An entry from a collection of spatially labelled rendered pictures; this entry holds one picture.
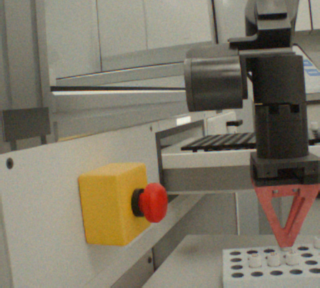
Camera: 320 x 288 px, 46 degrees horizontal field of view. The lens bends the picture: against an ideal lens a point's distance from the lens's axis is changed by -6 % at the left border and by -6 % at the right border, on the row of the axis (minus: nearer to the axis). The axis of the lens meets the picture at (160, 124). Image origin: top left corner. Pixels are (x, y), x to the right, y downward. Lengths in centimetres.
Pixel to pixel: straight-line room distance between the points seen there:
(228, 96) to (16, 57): 21
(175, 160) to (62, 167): 26
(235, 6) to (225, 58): 191
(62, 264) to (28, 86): 16
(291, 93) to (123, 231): 21
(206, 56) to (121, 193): 17
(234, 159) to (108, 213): 25
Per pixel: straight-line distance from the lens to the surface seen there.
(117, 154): 46
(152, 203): 38
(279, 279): 40
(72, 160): 38
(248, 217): 237
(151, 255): 60
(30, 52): 34
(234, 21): 230
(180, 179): 60
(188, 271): 51
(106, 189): 37
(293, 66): 41
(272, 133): 40
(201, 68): 41
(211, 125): 88
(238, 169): 57
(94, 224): 39
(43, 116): 34
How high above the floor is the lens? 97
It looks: 3 degrees down
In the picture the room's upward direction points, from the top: 5 degrees counter-clockwise
